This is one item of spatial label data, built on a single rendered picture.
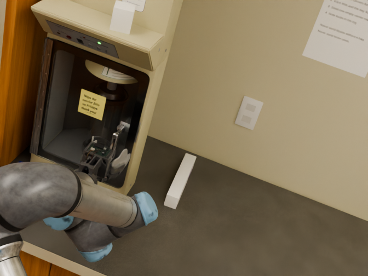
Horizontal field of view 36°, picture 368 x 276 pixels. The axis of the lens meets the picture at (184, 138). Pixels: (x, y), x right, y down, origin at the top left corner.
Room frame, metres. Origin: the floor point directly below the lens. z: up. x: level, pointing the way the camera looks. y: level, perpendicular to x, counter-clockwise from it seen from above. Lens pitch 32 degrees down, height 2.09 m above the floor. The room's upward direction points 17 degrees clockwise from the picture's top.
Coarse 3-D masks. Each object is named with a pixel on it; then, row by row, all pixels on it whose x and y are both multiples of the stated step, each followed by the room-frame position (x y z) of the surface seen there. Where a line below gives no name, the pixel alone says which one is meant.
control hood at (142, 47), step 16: (48, 0) 1.36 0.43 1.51; (64, 0) 1.39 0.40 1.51; (48, 16) 1.29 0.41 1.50; (64, 16) 1.29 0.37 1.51; (80, 16) 1.32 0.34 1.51; (96, 16) 1.35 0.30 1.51; (48, 32) 1.38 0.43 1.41; (80, 32) 1.30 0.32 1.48; (96, 32) 1.27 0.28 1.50; (112, 32) 1.29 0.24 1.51; (144, 32) 1.34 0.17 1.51; (128, 48) 1.27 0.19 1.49; (144, 48) 1.26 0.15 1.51; (160, 48) 1.36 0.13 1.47; (144, 64) 1.32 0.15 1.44
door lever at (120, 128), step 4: (120, 128) 1.35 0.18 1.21; (124, 128) 1.36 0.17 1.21; (116, 132) 1.33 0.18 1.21; (120, 132) 1.34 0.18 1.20; (112, 136) 1.31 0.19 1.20; (116, 136) 1.31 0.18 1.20; (112, 140) 1.31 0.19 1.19; (116, 140) 1.31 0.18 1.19; (112, 144) 1.31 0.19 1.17; (116, 144) 1.32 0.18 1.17; (112, 148) 1.31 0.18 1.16; (112, 152) 1.31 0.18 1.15
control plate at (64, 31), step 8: (48, 24) 1.33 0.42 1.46; (56, 24) 1.31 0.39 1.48; (56, 32) 1.36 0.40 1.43; (64, 32) 1.34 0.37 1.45; (72, 32) 1.32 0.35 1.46; (72, 40) 1.36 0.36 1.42; (88, 40) 1.32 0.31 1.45; (96, 40) 1.30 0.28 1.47; (96, 48) 1.35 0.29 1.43; (104, 48) 1.33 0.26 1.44; (112, 48) 1.31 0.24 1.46
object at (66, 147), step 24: (72, 48) 1.39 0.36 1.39; (72, 72) 1.39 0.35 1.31; (96, 72) 1.38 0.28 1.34; (120, 72) 1.37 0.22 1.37; (48, 96) 1.39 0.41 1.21; (72, 96) 1.38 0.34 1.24; (120, 96) 1.37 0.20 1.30; (144, 96) 1.36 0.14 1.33; (48, 120) 1.39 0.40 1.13; (72, 120) 1.38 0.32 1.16; (96, 120) 1.37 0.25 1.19; (120, 120) 1.36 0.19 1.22; (48, 144) 1.39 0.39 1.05; (72, 144) 1.38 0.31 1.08; (120, 144) 1.36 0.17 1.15; (72, 168) 1.38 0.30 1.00
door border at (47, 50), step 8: (48, 40) 1.40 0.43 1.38; (48, 48) 1.40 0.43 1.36; (48, 56) 1.40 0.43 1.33; (48, 64) 1.40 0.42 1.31; (48, 72) 1.40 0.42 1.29; (40, 80) 1.39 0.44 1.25; (40, 96) 1.40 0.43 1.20; (40, 104) 1.40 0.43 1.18; (40, 112) 1.40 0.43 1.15; (40, 120) 1.40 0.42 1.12; (40, 128) 1.40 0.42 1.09; (32, 144) 1.40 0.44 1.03; (32, 152) 1.40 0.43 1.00
